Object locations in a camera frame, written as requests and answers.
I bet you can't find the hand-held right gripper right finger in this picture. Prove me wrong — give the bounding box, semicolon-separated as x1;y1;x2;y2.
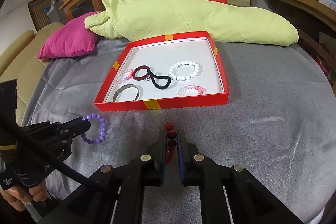
176;130;305;224

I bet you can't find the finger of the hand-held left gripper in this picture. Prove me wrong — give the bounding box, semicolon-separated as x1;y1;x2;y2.
56;118;92;139

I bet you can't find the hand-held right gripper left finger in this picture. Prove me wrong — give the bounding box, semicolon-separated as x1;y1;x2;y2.
59;129;168;224

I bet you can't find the purple bead bracelet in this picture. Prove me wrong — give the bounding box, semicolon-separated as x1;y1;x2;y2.
81;112;108;146

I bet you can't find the dark red bead bracelet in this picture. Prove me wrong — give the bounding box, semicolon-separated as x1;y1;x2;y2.
164;122;177;163

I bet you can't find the silver metal bangle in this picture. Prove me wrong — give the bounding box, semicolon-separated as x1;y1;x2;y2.
113;84;141;103

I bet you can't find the pale pink clear bead bracelet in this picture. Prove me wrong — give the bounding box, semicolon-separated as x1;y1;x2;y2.
114;69;134;85

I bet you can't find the black hair tie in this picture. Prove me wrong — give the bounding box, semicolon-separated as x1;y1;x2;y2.
147;67;172;90

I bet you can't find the pink and clear bead bracelet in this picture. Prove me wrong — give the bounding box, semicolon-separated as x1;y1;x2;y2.
176;84;205;98

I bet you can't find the dark red hair tie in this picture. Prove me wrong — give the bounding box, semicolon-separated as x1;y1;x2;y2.
132;65;154;82

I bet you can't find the white bead bracelet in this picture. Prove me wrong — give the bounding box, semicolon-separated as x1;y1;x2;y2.
168;61;200;81

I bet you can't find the red cardboard box tray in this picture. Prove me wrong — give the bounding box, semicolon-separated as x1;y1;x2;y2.
94;31;230;111

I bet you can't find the person's left hand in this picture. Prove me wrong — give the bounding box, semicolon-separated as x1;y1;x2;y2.
0;180;53;212

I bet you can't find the beige leather sofa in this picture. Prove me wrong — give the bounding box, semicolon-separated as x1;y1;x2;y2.
0;22;61;104

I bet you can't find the magenta pillow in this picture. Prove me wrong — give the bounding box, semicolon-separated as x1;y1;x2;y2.
37;11;99;59

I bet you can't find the grey bed sheet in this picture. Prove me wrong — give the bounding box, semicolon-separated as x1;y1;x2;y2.
21;38;336;224

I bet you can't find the grey appliance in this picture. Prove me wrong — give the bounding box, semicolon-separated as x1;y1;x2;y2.
51;0;67;23

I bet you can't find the wooden cabinet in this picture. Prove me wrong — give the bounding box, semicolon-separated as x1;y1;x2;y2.
60;0;116;20

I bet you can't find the light green quilt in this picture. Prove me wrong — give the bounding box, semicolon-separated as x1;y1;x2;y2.
84;0;300;46

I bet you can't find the blue and white tissue box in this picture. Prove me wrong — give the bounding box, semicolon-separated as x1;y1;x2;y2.
319;0;336;11

